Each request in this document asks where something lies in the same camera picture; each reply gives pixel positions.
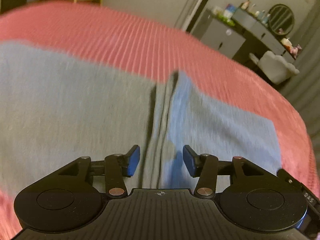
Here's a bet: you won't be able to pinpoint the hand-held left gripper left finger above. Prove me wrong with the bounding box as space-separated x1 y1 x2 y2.
57 145 141 197

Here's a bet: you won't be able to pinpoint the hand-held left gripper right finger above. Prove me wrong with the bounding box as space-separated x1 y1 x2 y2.
182 145 282 198

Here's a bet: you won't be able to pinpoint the grey sweatpants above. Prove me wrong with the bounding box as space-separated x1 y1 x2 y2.
0 40 284 196

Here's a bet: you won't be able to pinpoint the grey curtain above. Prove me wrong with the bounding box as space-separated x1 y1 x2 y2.
282 0 320 136

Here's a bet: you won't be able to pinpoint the pink ribbed blanket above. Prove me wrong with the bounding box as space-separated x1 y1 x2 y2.
0 0 314 240

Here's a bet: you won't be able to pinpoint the grey nightstand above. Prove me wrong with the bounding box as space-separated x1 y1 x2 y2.
192 8 247 59

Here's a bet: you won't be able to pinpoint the green dish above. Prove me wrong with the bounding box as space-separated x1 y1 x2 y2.
216 13 236 26

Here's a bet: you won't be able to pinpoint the grey vanity dresser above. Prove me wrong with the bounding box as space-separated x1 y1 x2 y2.
232 6 301 66

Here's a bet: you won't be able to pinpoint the blue and white box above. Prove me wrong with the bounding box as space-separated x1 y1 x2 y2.
223 3 237 18

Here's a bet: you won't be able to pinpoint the round mirror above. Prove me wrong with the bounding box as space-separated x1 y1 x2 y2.
268 3 295 36

